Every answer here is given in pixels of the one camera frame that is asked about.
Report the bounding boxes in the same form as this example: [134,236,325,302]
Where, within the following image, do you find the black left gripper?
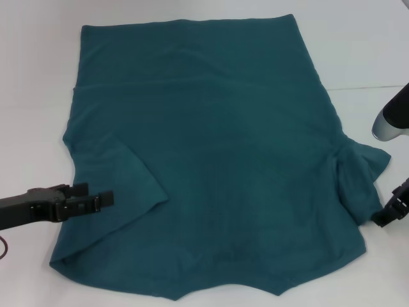
[0,182,115,230]

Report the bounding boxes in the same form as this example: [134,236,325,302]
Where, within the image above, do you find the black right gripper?
[370,177,409,228]

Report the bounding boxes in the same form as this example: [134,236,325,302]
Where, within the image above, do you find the teal blue shirt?
[48,13,392,302]

